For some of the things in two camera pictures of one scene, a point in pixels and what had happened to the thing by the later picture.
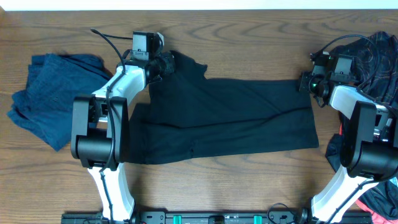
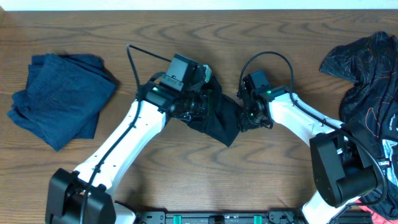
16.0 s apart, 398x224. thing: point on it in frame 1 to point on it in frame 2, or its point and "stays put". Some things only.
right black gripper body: x=305 y=84 to x=249 y=119
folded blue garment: x=53 y=80 stays put
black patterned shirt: x=375 y=66 stays put
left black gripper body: x=163 y=68 to x=196 y=105
